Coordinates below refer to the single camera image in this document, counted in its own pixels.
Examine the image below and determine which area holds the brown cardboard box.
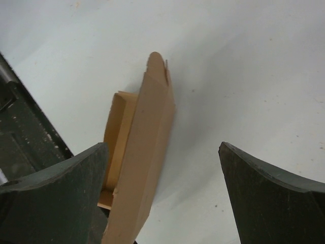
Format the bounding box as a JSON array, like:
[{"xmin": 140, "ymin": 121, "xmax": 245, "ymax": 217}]
[{"xmin": 98, "ymin": 52, "xmax": 176, "ymax": 243}]

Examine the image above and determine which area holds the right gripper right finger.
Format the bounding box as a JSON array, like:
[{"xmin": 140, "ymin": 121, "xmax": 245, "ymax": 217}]
[{"xmin": 219, "ymin": 142, "xmax": 324, "ymax": 243}]

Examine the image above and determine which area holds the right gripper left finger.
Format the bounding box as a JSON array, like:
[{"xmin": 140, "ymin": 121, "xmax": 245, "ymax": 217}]
[{"xmin": 1, "ymin": 143, "xmax": 108, "ymax": 243}]

